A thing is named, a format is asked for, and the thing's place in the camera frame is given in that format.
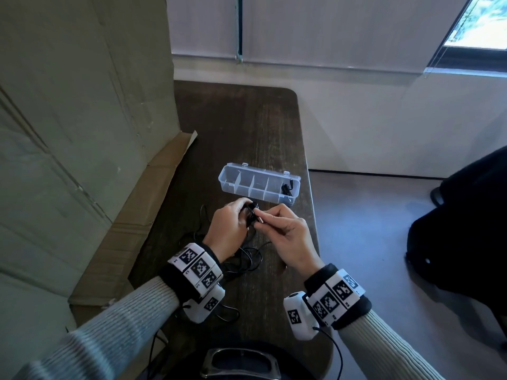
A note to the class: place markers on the person's left fingers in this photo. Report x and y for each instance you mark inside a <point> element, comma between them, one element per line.
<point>239,207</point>

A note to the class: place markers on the black wristband with markers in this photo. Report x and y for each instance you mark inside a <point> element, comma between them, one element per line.
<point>190,269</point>
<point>336,298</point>

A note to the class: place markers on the window with dark frame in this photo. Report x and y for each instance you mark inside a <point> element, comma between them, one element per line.
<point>479,23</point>

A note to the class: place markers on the black fabric bag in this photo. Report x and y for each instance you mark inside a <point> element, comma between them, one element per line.
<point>467,241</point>

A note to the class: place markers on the black left wristband with markers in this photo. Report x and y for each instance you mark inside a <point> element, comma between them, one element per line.
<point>190,269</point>

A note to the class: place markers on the large cardboard box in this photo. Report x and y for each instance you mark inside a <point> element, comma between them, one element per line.
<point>67,134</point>

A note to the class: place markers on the person's right forearm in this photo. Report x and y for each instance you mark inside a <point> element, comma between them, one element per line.
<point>384,348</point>

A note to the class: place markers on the silver metal buckle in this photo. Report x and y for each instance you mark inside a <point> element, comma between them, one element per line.
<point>239,364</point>

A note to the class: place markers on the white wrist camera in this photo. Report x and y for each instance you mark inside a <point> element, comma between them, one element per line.
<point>208,304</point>
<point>297,318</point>

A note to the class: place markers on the person's left forearm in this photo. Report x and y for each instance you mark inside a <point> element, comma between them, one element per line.
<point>115,332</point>

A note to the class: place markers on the white roller blind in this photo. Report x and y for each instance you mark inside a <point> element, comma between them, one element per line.
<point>336,31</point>

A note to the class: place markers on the person's left hand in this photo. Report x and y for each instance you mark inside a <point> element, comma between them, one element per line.
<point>225,229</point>

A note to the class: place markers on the black right wristband with markers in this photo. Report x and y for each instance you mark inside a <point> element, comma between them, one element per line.
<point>336,298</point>

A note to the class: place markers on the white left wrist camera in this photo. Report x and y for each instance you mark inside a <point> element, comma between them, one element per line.
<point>208,304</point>

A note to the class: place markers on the person's right thumb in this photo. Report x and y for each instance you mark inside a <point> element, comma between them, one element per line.
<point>273,227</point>

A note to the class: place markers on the person's right hand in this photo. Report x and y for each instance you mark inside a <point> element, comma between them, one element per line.
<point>295,243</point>

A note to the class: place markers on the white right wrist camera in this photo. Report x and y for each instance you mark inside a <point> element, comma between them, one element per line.
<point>297,318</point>

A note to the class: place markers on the small black earphone piece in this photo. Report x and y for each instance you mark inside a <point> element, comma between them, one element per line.
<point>286,188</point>

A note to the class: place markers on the clear plastic compartment box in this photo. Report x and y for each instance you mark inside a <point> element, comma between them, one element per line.
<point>253,184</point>

